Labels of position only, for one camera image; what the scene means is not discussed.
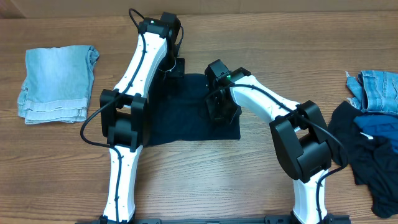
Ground black t-shirt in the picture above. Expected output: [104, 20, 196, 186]
[147, 73, 241, 146]

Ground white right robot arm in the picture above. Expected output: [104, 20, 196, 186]
[205, 67, 332, 223]

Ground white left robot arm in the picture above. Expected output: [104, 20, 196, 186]
[99, 12, 181, 223]

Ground folded light blue jeans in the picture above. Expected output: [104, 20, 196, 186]
[17, 45, 100, 124]

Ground blue denim jeans pile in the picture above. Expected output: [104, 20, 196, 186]
[346, 70, 397, 116]

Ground black garment in pile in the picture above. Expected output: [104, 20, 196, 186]
[328, 101, 397, 218]

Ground dark blue garment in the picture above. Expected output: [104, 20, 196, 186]
[354, 114, 397, 153]

